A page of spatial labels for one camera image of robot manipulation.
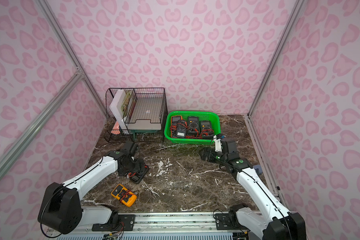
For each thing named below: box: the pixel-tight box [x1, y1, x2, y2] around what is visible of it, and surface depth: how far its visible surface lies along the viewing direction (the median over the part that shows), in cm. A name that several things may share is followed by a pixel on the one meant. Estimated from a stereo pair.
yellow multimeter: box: [111, 184, 137, 208], surface depth 80 cm
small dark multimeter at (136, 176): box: [127, 164, 150, 184], surface depth 88 cm
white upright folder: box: [109, 89, 128, 130], surface depth 96 cm
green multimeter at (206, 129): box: [199, 120, 214, 139], surface depth 103 cm
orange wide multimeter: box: [170, 115, 183, 139], surface depth 103 cm
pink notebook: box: [111, 121, 121, 135], surface depth 106 cm
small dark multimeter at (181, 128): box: [176, 119, 187, 138], surface depth 97 cm
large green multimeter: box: [186, 116, 200, 138], surface depth 103 cm
